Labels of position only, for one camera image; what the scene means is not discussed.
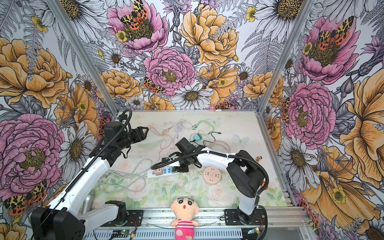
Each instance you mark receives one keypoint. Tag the pink charger plug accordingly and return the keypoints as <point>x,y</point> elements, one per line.
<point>158,172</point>

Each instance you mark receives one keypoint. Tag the green circuit board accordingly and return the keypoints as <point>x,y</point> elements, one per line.
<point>123,234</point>

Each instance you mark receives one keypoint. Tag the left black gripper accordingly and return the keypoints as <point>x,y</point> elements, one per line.
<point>139,133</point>

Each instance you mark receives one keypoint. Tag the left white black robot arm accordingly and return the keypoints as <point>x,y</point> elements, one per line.
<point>61,219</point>

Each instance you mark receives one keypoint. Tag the plush doll pink dress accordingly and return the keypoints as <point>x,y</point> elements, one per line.
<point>185,210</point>

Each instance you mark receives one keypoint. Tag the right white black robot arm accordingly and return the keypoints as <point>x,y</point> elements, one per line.
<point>248,176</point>

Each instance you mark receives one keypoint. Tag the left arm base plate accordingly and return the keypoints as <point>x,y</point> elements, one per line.
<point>134,218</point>

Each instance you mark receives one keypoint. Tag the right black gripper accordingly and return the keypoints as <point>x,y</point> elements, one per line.
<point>183,170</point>

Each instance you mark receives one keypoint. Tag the white blue power strip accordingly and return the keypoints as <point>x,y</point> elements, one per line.
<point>150,174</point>

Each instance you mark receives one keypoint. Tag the teal charger plug dark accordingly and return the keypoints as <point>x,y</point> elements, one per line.
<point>197,137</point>

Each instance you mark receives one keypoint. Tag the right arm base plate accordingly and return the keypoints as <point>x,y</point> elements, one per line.
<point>234,217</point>

